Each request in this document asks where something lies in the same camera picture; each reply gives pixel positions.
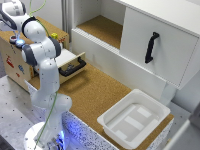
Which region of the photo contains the white cabinet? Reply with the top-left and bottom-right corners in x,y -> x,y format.
70,0 -> 200,106

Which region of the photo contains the wooden drawer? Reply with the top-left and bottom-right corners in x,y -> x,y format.
54,49 -> 87,85

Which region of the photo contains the white plastic box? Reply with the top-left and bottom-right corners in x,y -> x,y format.
96,88 -> 172,150

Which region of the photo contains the yellow block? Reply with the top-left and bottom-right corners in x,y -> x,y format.
50,32 -> 59,40

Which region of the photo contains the white sliding door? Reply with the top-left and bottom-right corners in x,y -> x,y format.
119,6 -> 200,90

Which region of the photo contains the blue button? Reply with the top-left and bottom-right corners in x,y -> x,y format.
15,38 -> 26,47

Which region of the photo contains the wooden drawer box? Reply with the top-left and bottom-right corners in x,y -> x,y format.
0,17 -> 71,93

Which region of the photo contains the red button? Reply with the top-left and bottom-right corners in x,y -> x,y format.
8,35 -> 18,45

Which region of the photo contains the black drawer handle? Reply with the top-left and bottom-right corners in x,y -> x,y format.
58,56 -> 87,78

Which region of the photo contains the black door handle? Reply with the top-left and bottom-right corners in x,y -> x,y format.
144,31 -> 161,65

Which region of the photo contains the green cable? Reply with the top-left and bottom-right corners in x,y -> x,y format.
28,0 -> 61,150

